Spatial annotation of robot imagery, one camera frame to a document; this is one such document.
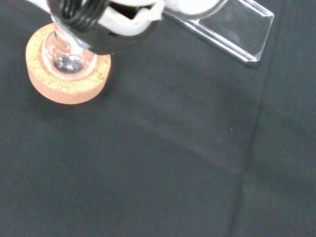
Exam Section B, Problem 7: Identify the black bench cloth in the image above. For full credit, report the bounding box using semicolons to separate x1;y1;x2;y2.
0;0;316;237

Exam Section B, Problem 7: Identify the clear acrylic funnel stand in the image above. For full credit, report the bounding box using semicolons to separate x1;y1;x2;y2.
161;0;275;68

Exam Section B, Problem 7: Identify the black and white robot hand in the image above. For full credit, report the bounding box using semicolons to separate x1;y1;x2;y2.
24;0;165;55

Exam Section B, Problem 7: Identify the small round-bottom glass flask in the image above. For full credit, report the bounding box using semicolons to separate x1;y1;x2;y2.
41;19;98;80

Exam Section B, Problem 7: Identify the cork ring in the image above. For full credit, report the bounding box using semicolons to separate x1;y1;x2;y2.
26;22;112;105

